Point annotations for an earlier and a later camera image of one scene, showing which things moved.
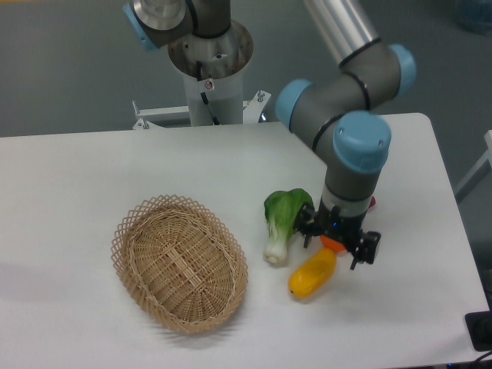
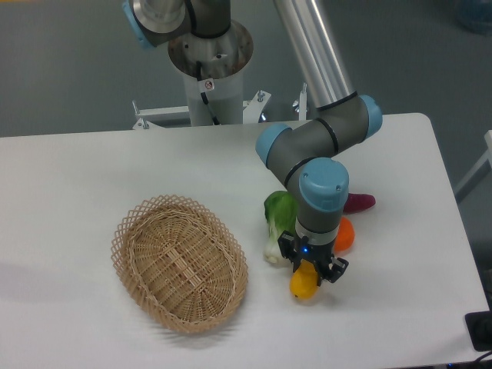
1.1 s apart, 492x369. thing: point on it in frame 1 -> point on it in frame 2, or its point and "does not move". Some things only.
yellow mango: [312, 274] does not move
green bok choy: [280, 209] does not move
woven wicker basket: [180, 264] does not move
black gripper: [347, 229] -> [319, 254]
